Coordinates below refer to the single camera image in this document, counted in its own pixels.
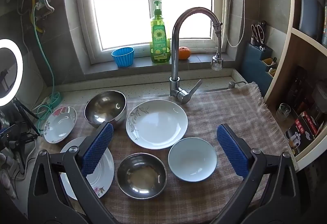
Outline large white plate flower rim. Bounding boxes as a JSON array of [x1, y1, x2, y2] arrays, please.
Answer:
[[59, 136, 115, 201]]

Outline black ring light tripod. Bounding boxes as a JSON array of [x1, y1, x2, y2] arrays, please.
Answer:
[[12, 97, 41, 135]]

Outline white plate grey leaf print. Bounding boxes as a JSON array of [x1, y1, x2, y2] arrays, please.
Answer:
[[126, 99, 188, 150]]

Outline flexible faucet sprayer head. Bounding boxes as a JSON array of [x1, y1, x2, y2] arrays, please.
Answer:
[[210, 23, 224, 71]]

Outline green dish soap bottle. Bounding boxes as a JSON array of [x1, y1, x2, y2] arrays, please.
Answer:
[[150, 0, 171, 64]]

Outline orange fruit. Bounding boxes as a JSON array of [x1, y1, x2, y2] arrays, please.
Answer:
[[178, 46, 191, 60]]

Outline red and black box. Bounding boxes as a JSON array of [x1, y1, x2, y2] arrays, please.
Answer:
[[284, 111, 320, 157]]

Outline green hose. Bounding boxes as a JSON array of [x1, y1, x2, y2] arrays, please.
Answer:
[[32, 4, 64, 133]]

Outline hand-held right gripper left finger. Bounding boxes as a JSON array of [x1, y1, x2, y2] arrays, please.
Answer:
[[27, 122, 120, 224]]

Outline wooden shelf unit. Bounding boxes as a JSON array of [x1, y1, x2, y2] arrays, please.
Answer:
[[263, 0, 327, 171]]

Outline blue plastic container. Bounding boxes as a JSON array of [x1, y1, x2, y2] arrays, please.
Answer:
[[298, 0, 324, 41]]

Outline blue knife holder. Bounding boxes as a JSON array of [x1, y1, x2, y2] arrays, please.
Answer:
[[241, 42, 278, 94]]

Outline blue silicone cup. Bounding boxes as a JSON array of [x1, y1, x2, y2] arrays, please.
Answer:
[[111, 47, 135, 68]]

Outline chrome kitchen faucet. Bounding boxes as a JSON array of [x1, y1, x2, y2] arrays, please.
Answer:
[[170, 7, 222, 105]]

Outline white ring light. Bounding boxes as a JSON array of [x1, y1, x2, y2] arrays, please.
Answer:
[[0, 38, 24, 107]]

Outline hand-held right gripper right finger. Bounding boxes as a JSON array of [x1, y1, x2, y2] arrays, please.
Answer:
[[209, 124, 301, 224]]

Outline white power strip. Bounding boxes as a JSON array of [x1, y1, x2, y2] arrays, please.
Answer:
[[38, 96, 52, 107]]

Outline black handled scissors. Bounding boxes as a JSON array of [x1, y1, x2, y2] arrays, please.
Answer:
[[250, 20, 268, 51]]

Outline light blue ceramic bowl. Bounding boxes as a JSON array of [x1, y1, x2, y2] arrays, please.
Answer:
[[168, 137, 218, 182]]

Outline pink checked cloth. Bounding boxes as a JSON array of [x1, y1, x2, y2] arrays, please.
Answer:
[[38, 82, 294, 224]]

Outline large steel bowl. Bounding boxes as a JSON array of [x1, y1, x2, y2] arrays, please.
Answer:
[[84, 90, 128, 129]]

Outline clear drinking glass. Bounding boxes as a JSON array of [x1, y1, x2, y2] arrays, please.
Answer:
[[277, 103, 292, 121]]

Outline small floral white plate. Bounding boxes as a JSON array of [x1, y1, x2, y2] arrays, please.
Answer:
[[43, 106, 77, 144]]

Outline white window frame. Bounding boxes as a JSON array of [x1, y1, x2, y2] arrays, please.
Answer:
[[75, 0, 228, 64]]

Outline small steel bowl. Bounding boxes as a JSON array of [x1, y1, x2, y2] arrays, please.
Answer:
[[115, 153, 168, 200]]

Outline yellow pipe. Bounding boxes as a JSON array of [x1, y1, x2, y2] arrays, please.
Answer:
[[30, 0, 44, 34]]

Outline silver looped hose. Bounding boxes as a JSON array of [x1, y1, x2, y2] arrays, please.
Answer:
[[226, 0, 248, 48]]

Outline black phone holder stand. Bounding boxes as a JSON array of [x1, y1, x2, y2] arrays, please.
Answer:
[[10, 132, 39, 175]]

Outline person's left hand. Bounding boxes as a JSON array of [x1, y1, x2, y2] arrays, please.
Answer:
[[0, 154, 17, 200]]

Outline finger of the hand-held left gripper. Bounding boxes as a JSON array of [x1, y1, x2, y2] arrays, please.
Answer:
[[0, 124, 19, 137]]

